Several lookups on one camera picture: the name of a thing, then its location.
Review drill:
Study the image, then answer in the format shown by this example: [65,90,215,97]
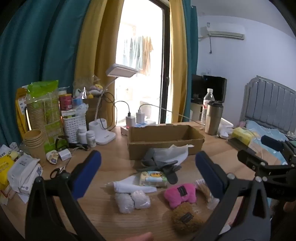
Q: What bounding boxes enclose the person's left hand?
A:
[120,232,153,241]

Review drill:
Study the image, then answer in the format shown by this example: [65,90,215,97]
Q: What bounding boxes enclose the hanging clothes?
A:
[122,35,154,76]

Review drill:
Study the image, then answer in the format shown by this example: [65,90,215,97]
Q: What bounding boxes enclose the yellow packet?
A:
[232,127,255,145]

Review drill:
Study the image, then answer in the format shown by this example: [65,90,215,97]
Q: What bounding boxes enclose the white pill bottle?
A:
[77,126,88,144]
[86,130,96,147]

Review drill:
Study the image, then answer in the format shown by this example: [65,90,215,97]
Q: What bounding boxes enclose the black charging cable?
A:
[101,92,131,131]

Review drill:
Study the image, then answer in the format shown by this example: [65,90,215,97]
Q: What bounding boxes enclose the small printed pouch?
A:
[46,150,61,164]

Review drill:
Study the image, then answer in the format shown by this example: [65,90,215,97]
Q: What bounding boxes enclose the person's right hand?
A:
[283,201,296,212]

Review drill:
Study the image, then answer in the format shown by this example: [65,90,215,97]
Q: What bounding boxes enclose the white charging cable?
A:
[139,104,205,126]

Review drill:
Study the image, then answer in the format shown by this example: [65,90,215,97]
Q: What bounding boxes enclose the stack of paper cups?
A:
[24,130,47,166]

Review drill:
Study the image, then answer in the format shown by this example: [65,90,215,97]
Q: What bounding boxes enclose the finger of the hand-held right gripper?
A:
[237,149,296,182]
[261,135,296,164]

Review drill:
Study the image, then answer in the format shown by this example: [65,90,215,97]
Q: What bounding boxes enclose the brown plush toy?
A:
[170,202,205,233]

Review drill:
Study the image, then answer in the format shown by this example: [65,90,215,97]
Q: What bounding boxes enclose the orange snack bag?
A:
[15,88,29,139]

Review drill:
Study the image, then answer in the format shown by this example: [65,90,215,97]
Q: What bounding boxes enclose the narrow teal curtain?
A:
[181,0,199,121]

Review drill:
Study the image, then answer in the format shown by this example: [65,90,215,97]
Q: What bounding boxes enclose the printed tissue packet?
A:
[139,170,168,188]

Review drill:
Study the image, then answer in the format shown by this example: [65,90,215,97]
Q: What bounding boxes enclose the white air conditioner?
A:
[206,24,245,40]

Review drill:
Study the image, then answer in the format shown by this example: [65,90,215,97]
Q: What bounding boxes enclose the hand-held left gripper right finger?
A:
[190,151,272,241]

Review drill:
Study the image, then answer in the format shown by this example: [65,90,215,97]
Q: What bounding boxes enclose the yellow tissue pack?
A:
[0,155,15,191]

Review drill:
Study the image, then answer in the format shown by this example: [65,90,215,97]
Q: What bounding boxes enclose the white folded towel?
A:
[105,175,158,194]

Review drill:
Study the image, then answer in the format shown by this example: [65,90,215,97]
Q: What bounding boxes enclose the red can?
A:
[59,93,73,111]

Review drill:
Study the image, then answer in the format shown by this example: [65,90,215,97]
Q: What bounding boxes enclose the white wet wipes pack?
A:
[7,154,43,194]

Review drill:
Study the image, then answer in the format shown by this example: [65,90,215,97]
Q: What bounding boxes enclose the white power strip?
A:
[120,119,156,136]

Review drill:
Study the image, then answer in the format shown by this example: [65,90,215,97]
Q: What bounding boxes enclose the black door frame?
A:
[153,0,172,124]

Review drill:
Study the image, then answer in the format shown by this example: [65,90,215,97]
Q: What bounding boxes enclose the bag of small plush toys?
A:
[73,75,104,99]

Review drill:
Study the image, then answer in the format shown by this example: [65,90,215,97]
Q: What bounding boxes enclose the small white box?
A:
[58,149,72,161]

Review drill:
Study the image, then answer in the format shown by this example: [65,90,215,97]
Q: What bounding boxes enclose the black flat device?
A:
[228,137,251,151]

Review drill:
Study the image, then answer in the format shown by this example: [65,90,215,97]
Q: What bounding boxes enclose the green bag of paper cups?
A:
[25,80,64,152]

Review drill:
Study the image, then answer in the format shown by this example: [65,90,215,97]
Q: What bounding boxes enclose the black monitor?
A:
[191,74,227,103]

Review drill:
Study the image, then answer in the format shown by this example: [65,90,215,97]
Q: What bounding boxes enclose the black scissors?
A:
[50,166,68,179]

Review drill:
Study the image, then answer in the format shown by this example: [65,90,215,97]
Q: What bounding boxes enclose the clear water bottle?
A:
[201,88,215,126]

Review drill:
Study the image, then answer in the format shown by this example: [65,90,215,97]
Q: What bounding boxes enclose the white desk lamp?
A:
[89,64,138,145]

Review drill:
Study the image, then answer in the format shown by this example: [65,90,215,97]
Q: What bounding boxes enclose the wide yellow curtain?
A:
[74,0,125,127]

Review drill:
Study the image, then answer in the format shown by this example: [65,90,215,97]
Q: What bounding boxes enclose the steel tumbler with black lid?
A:
[205,101,224,135]

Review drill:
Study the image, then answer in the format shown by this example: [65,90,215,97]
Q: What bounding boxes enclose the pink plush toy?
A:
[164,183,197,210]

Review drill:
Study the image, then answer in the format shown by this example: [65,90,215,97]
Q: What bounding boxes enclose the white charger with black cable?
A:
[125,112,136,127]

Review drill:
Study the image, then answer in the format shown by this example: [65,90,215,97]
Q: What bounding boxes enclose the narrow yellow curtain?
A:
[169,0,188,123]

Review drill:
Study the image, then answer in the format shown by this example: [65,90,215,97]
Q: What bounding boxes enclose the wide teal curtain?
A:
[0,0,93,149]

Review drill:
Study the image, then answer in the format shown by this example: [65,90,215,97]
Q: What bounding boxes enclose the white plastic bag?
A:
[153,144,195,166]

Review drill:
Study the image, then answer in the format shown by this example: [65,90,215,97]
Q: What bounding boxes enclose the cardboard box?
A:
[127,124,205,160]

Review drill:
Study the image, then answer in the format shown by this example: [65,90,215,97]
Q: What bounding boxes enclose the light blue bedding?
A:
[240,120,296,165]

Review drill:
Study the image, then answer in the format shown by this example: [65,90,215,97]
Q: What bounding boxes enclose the dark grey dotted glove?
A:
[138,160,182,184]

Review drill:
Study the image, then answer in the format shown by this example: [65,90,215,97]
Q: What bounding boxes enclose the white perforated basket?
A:
[62,115,87,143]

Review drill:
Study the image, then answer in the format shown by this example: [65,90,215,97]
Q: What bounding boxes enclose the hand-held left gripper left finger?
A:
[25,150,105,241]

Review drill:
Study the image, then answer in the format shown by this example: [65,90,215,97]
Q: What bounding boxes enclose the grey bed headboard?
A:
[239,75,296,135]

